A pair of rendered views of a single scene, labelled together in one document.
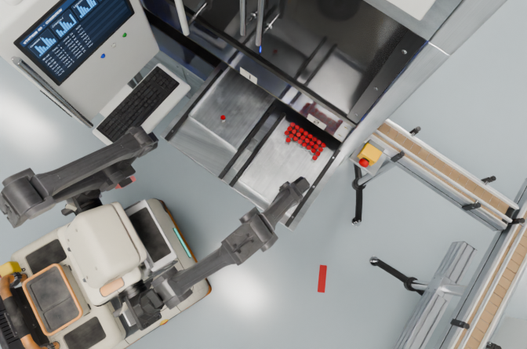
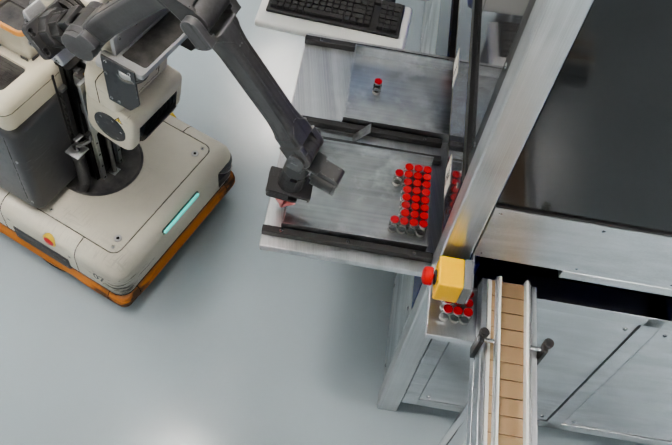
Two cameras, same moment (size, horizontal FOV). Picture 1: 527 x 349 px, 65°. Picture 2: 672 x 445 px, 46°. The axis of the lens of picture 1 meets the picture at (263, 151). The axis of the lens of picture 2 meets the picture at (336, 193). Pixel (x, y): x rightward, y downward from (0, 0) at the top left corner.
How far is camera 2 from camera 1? 1.08 m
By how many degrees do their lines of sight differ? 31
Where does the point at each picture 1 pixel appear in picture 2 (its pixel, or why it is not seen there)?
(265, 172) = not seen: hidden behind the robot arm
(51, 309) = (16, 6)
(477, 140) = not seen: outside the picture
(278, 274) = (197, 410)
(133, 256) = not seen: outside the picture
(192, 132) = (334, 65)
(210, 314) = (86, 331)
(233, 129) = (370, 108)
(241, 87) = (441, 95)
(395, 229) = not seen: outside the picture
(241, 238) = not seen: outside the picture
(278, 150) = (377, 176)
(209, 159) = (308, 98)
